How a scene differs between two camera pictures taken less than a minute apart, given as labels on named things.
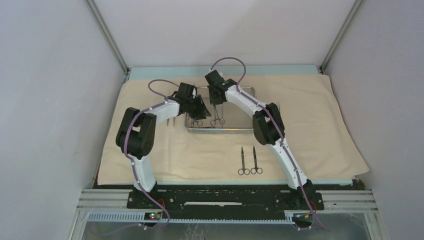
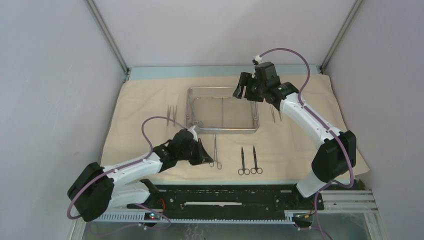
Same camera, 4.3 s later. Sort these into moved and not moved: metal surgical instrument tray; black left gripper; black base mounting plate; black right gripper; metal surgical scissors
Moved: black right gripper; black left gripper
Not moved: black base mounting plate; metal surgical scissors; metal surgical instrument tray
